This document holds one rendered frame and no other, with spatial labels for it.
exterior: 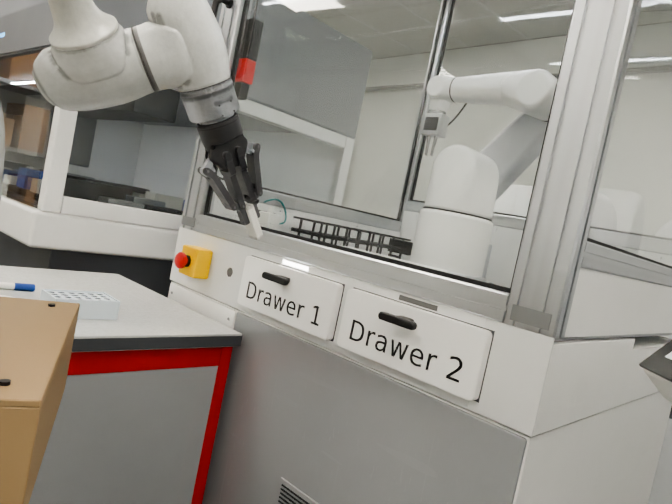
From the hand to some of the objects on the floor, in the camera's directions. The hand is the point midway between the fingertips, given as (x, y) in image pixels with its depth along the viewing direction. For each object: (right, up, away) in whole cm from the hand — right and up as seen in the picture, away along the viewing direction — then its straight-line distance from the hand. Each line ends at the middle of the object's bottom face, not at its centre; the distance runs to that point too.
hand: (251, 221), depth 105 cm
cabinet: (+24, -106, +47) cm, 118 cm away
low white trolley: (-61, -90, +21) cm, 110 cm away
